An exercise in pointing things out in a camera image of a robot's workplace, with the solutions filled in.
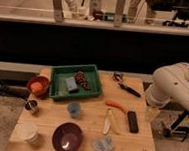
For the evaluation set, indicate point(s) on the black remote-like block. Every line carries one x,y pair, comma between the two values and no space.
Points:
133,123

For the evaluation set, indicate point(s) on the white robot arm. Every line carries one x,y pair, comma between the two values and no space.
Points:
170,82

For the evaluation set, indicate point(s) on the crumpled blue-white cloth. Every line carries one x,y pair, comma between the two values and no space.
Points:
103,144

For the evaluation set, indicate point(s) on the black-handled scissors tool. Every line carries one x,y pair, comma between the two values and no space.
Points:
118,77

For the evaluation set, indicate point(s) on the orange-brown bowl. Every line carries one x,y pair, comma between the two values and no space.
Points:
44,81

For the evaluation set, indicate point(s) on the purple bowl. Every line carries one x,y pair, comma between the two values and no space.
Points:
67,137

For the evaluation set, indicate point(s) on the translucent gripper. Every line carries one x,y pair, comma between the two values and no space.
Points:
151,113

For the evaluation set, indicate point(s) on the green plastic tray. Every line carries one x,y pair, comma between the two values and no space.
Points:
58,88

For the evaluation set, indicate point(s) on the orange fruit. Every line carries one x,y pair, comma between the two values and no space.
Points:
36,87

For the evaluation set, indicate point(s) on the peeled yellow banana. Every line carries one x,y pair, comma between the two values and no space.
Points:
110,122

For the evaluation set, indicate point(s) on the dark red grape bunch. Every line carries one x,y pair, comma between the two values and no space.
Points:
81,80

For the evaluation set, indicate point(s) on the orange carrot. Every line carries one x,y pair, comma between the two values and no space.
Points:
115,105

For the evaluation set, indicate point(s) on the stacked white bowls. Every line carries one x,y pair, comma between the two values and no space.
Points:
28,132

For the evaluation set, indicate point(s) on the light blue plastic cup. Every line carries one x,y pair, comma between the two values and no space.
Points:
74,109

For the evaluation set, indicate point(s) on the small metal cup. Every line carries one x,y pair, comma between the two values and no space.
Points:
32,107

